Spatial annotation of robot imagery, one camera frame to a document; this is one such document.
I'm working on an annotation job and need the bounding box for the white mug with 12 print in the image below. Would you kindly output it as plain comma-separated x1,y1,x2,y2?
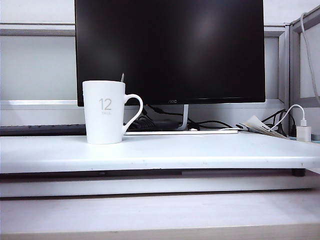
82,80,144,145

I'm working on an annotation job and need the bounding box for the black power adapter brick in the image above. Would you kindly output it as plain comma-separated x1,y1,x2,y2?
128,118,181,131

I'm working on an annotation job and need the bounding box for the silver monitor stand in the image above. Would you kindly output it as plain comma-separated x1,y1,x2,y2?
124,103,240,136

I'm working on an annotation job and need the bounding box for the white riser board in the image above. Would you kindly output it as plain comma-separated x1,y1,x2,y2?
0,130,320,175

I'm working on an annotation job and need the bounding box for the white lower board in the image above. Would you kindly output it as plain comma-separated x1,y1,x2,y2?
0,172,316,199

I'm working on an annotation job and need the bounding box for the black AOC monitor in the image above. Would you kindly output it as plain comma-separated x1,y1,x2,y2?
74,0,266,107

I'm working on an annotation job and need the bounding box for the folded paper booklet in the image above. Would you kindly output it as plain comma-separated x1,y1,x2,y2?
235,115,289,139

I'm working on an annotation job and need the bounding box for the black keyboard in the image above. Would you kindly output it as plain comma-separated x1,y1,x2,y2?
0,123,87,137

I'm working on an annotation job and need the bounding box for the grey back partition panel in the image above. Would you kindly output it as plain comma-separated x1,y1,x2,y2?
0,21,287,127

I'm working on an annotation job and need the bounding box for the white USB charger block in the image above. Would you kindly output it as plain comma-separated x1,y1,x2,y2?
296,125,312,142

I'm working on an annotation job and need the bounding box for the black monitor cable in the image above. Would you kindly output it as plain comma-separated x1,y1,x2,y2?
148,104,241,131

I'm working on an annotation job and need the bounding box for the black cable bundle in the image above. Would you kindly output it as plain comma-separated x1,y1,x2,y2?
261,109,297,137

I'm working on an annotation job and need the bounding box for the thin white USB cable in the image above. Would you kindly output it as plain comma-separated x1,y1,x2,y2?
270,104,308,131

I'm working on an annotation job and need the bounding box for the grey side partition frame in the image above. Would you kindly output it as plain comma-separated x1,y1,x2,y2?
284,3,320,137

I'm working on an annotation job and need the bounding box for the thick white hanging cable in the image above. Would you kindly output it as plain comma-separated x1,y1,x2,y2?
299,11,320,106

